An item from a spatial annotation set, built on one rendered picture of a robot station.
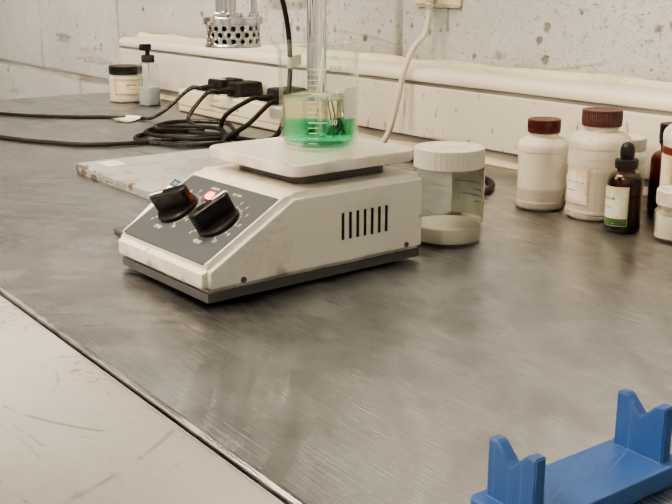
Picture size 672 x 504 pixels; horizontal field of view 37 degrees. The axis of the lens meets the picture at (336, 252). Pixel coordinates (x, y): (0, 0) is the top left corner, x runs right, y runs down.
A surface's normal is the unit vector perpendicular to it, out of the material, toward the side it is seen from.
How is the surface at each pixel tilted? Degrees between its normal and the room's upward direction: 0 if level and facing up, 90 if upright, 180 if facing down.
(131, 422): 0
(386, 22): 90
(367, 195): 90
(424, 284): 0
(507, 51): 90
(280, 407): 0
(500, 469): 90
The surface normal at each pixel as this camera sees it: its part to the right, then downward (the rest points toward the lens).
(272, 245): 0.62, 0.21
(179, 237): -0.39, -0.76
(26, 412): 0.00, -0.97
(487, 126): -0.80, 0.16
